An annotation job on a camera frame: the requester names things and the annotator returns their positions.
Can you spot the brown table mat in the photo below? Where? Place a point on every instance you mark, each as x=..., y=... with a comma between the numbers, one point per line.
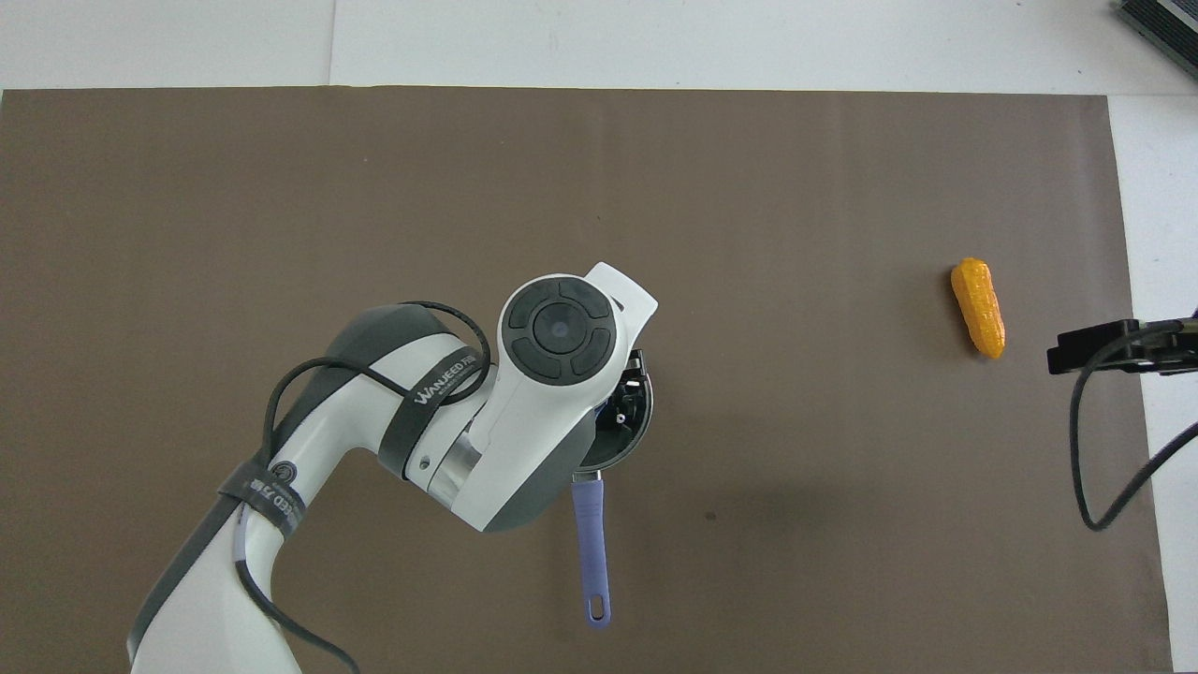
x=842, y=515

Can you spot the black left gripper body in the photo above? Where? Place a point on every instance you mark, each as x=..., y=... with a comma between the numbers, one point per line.
x=625, y=398

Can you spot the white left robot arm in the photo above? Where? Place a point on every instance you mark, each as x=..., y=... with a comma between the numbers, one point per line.
x=552, y=328

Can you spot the yellow corn cob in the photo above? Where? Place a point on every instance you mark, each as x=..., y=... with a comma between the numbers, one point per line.
x=980, y=309

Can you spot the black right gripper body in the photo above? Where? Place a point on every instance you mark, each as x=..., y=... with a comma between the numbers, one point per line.
x=1095, y=346

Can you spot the dark grey ribbed device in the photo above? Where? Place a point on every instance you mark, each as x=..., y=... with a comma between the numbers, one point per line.
x=1165, y=23

